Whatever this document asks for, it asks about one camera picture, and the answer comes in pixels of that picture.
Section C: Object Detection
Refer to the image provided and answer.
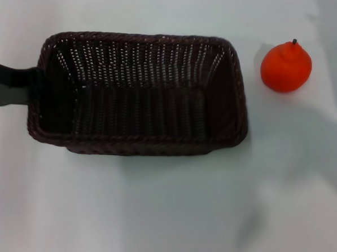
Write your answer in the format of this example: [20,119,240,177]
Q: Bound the dark brown woven basket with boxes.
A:
[25,26,254,164]

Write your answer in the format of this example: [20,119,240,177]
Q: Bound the orange toy fruit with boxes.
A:
[259,37,314,95]

